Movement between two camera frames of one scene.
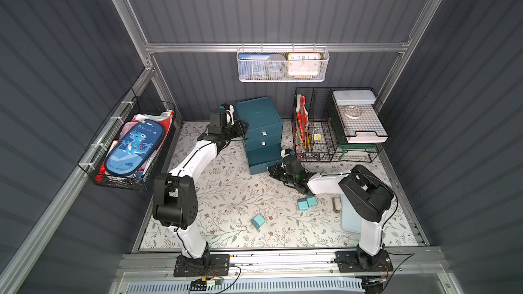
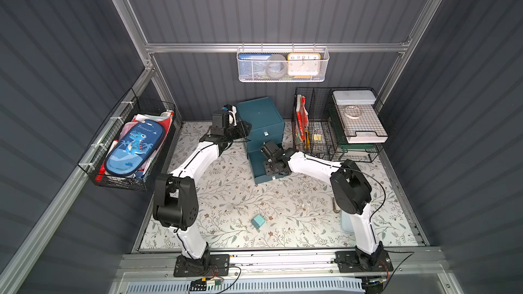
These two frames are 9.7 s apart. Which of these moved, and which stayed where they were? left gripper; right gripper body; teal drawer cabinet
Moved: right gripper body
Stayed: teal drawer cabinet; left gripper
